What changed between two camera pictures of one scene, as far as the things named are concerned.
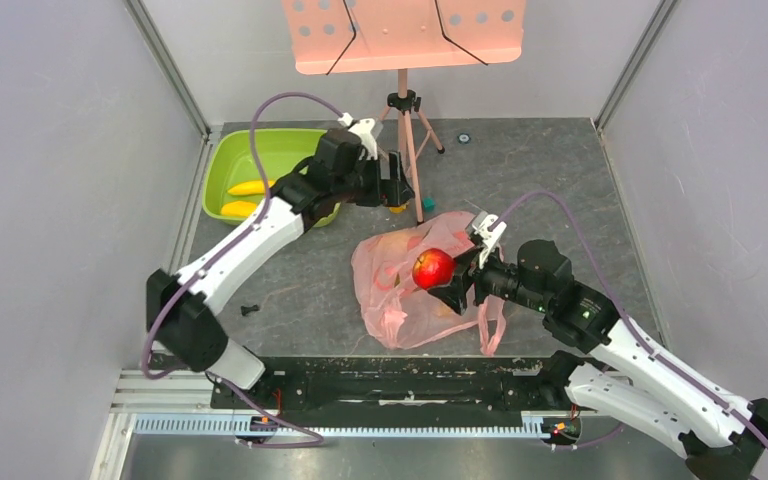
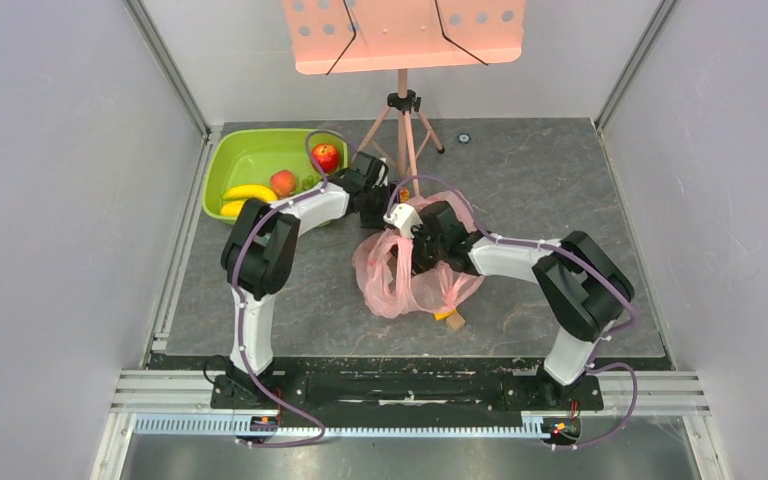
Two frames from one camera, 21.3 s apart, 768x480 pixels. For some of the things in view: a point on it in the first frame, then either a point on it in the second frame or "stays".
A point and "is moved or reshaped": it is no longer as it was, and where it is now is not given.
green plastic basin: x=231 y=160 stays
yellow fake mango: x=238 y=209 stays
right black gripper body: x=466 y=279 → x=421 y=245
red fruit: x=433 y=268 is moved or reshaped
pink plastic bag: x=398 y=312 is moved or reshaped
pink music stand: x=342 y=36 stays
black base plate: x=406 y=386 stays
